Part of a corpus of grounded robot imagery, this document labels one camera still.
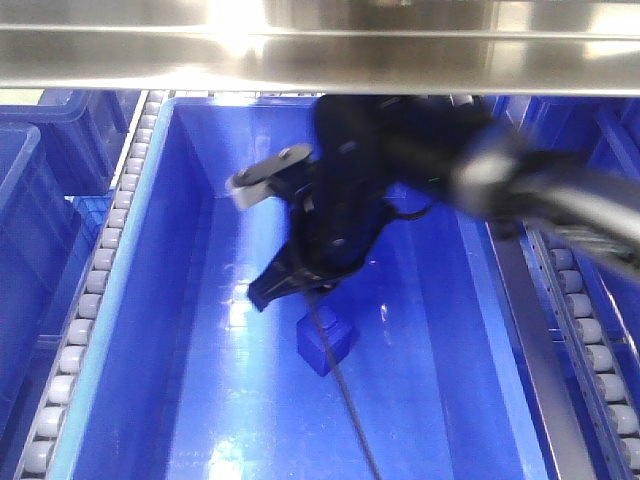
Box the left white roller track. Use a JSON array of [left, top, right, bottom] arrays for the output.
[[12, 90, 173, 479]]

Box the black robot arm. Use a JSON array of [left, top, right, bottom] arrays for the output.
[[227, 95, 639, 309]]

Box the blue block part with knob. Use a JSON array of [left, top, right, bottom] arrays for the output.
[[296, 306, 357, 377]]

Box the blue bin far right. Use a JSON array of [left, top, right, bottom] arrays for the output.
[[486, 96, 639, 352]]

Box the large blue plastic bin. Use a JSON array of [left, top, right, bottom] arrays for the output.
[[48, 98, 547, 479]]

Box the black hanging cable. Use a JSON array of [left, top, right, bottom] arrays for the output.
[[304, 292, 384, 480]]

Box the right white roller track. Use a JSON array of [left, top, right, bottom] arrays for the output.
[[525, 226, 639, 479]]

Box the steel shelf top beam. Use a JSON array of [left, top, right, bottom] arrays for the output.
[[1, 1, 639, 96]]

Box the blue bin far left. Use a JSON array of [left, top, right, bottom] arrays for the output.
[[1, 89, 140, 424]]

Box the steel divider rail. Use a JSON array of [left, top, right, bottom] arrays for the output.
[[486, 222, 596, 479]]

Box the white roller track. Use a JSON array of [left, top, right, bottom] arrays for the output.
[[525, 226, 639, 479], [12, 90, 173, 479]]

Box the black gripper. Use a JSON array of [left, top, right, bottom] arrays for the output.
[[225, 143, 398, 312]]

